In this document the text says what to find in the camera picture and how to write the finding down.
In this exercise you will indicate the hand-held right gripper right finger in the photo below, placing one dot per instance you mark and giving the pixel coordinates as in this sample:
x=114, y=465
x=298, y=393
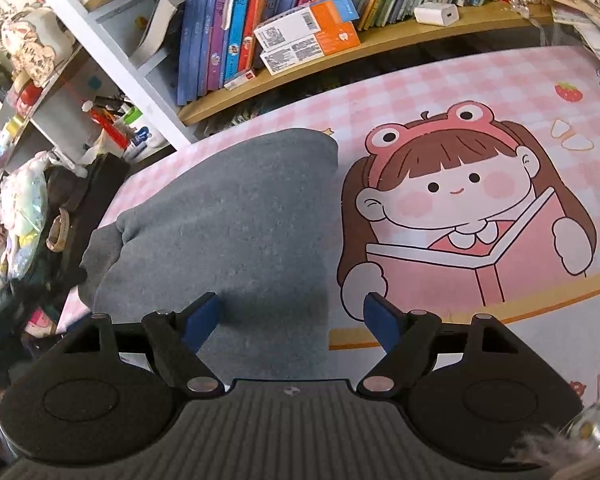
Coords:
x=380, y=317

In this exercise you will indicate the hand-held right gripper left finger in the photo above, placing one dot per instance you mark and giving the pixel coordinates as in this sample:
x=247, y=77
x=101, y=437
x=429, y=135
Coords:
x=202, y=317

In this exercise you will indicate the grey sweatshirt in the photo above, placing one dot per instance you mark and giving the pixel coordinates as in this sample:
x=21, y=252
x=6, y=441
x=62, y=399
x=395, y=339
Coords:
x=230, y=220

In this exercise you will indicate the tan wrist band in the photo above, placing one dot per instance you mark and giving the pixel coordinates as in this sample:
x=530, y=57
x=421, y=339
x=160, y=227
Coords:
x=57, y=230

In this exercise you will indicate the clear plastic bag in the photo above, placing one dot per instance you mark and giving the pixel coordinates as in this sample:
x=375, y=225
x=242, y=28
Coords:
x=25, y=210

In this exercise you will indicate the fluffy grey charm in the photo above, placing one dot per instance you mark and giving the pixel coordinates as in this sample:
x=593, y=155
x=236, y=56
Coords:
x=580, y=435

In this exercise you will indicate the pink cartoon desk mat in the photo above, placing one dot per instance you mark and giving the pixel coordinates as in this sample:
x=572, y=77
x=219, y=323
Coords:
x=485, y=110

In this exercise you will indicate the white shelving unit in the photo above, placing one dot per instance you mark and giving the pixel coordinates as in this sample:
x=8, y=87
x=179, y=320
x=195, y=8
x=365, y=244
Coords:
x=120, y=65

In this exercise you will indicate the curved wooden shelf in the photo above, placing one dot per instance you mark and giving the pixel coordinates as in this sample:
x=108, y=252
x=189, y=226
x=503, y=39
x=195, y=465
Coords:
x=380, y=42

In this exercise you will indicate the orange and white box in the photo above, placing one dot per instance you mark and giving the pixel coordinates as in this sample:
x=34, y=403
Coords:
x=305, y=17
x=310, y=50

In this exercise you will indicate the white charger plug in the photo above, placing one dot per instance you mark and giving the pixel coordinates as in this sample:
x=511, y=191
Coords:
x=436, y=14

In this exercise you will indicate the plush toy figure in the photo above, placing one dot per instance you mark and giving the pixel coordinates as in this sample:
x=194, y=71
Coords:
x=35, y=45

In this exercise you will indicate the pile of magazines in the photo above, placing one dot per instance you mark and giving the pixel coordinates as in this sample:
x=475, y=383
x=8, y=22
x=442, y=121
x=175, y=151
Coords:
x=587, y=15

